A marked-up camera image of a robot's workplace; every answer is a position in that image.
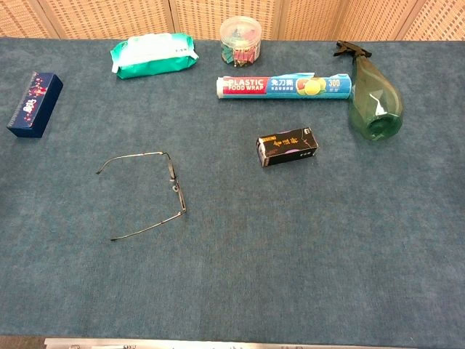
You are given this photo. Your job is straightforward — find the green spray bottle black nozzle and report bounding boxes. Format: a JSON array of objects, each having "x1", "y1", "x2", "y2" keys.
[{"x1": 333, "y1": 39, "x2": 405, "y2": 142}]

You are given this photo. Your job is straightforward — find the clear jar of colourful clips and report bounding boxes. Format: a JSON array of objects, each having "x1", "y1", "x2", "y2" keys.
[{"x1": 219, "y1": 15, "x2": 263, "y2": 68}]

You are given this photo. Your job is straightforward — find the thin wire-frame eyeglasses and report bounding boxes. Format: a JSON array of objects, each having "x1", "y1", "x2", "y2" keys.
[{"x1": 95, "y1": 151, "x2": 187, "y2": 242}]

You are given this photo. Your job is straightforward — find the green wet wipes pack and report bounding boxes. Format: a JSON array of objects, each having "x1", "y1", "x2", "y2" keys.
[{"x1": 110, "y1": 32, "x2": 200, "y2": 80}]

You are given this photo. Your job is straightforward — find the blue plastic food wrap roll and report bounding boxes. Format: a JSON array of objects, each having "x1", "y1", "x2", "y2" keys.
[{"x1": 216, "y1": 72, "x2": 354, "y2": 103}]

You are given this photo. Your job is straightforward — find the small black gold-print box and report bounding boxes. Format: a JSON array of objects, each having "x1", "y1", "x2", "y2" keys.
[{"x1": 256, "y1": 127, "x2": 320, "y2": 168}]

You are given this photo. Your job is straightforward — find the woven rattan folding screen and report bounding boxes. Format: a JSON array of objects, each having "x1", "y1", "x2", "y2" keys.
[{"x1": 0, "y1": 0, "x2": 465, "y2": 41}]

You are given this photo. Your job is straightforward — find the dark blue rectangular box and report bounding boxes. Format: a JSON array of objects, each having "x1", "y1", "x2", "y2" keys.
[{"x1": 6, "y1": 71, "x2": 64, "y2": 139}]

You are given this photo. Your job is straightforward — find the aluminium rail bar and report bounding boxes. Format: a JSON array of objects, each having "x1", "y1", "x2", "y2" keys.
[{"x1": 43, "y1": 337, "x2": 419, "y2": 349}]

